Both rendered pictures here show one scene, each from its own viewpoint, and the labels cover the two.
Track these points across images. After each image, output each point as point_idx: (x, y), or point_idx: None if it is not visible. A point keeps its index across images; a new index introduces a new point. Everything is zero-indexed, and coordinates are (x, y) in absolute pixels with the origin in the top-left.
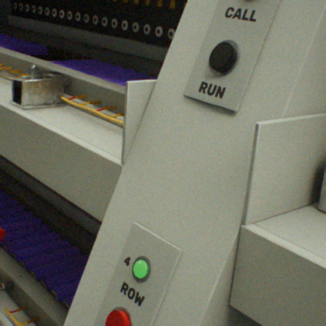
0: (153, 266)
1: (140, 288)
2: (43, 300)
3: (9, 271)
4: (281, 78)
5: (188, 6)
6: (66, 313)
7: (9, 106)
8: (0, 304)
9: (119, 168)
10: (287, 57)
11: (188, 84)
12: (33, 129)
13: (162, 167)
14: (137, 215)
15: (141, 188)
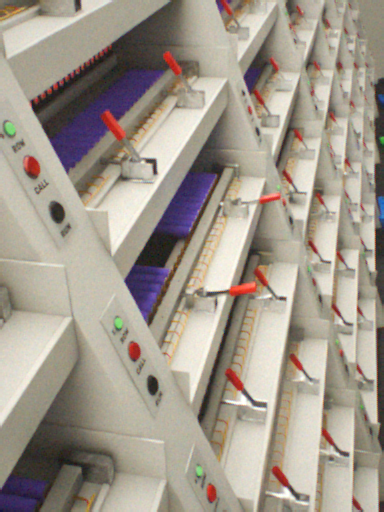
0: (277, 183)
1: (279, 190)
2: (249, 279)
3: (246, 297)
4: (259, 126)
5: (247, 127)
6: (247, 271)
7: (251, 216)
8: (255, 305)
9: (265, 179)
10: (257, 121)
11: (258, 144)
12: (256, 208)
13: (266, 166)
14: (271, 181)
15: (268, 175)
